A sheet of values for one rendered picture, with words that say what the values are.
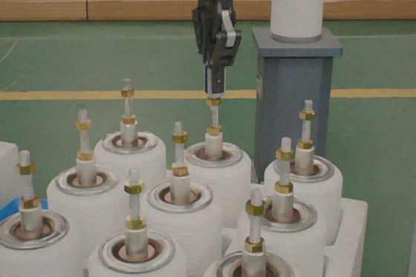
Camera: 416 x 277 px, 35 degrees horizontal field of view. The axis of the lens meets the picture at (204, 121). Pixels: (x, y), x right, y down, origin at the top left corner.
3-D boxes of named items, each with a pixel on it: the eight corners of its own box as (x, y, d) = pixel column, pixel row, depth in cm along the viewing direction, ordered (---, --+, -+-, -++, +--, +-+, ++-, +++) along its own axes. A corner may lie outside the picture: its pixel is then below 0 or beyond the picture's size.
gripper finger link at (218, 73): (209, 51, 80) (209, 91, 82) (217, 58, 77) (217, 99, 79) (221, 50, 80) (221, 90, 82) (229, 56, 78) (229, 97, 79)
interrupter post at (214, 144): (208, 152, 87) (208, 129, 86) (225, 155, 87) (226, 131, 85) (201, 160, 85) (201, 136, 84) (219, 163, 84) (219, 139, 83)
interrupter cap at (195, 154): (197, 142, 90) (197, 137, 90) (250, 150, 88) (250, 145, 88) (174, 164, 84) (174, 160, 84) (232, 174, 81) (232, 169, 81)
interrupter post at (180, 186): (186, 206, 74) (186, 179, 73) (166, 202, 75) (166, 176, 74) (194, 196, 76) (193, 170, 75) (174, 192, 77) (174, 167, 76)
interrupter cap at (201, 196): (200, 221, 71) (200, 215, 71) (135, 209, 74) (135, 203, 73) (222, 189, 78) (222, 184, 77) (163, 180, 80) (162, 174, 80)
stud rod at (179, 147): (186, 183, 75) (185, 121, 72) (182, 187, 74) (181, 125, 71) (177, 181, 76) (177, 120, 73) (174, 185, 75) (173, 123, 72)
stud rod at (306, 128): (301, 160, 81) (304, 102, 78) (299, 157, 82) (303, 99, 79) (309, 160, 81) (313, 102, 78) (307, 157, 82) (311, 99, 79)
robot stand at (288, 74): (247, 167, 139) (251, 27, 128) (316, 166, 140) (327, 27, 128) (254, 201, 126) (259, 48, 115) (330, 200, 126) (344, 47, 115)
